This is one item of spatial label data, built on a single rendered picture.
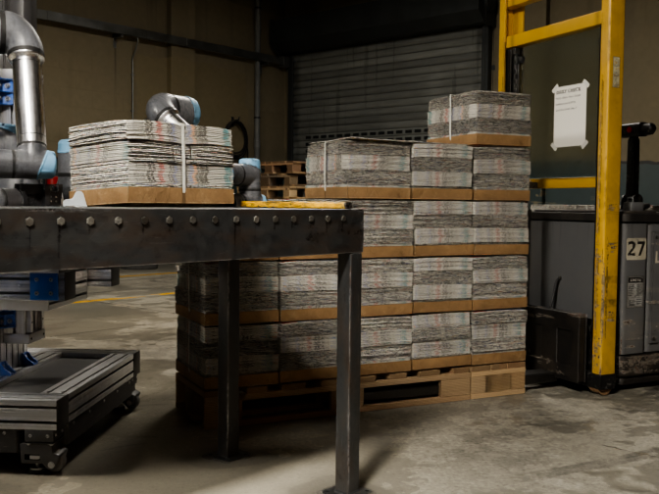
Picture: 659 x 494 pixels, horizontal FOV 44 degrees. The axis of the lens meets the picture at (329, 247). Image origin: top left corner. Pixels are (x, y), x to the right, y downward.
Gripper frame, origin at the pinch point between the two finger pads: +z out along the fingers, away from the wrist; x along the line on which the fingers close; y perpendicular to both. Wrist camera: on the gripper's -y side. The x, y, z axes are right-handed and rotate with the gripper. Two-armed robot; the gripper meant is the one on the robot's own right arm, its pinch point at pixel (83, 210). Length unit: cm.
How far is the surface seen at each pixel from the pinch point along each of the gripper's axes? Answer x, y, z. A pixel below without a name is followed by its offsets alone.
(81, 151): -0.3, 16.7, -0.6
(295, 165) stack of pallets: 450, 49, 559
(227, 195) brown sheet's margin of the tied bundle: -22.8, 4.8, 33.7
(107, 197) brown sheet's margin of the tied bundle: -13.4, 3.7, -1.1
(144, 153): -22.0, 15.7, 4.9
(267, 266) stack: 9, -20, 82
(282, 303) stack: 7, -34, 88
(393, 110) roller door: 463, 131, 761
